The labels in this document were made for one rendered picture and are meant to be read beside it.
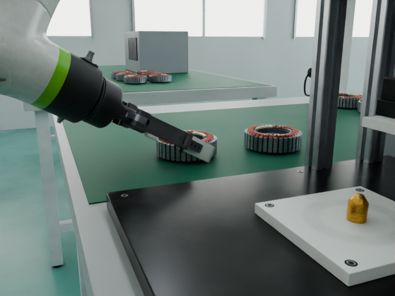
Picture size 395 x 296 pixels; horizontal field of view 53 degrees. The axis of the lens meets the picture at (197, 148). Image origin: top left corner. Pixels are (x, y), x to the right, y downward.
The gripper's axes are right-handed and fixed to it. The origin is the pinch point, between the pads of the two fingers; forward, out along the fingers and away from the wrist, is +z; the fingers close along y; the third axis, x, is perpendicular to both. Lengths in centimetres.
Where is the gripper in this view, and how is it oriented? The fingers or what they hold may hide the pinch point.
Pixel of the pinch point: (184, 144)
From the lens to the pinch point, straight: 73.5
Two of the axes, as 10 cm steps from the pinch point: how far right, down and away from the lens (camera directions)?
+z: 7.0, 3.5, 6.2
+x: -4.1, 9.1, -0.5
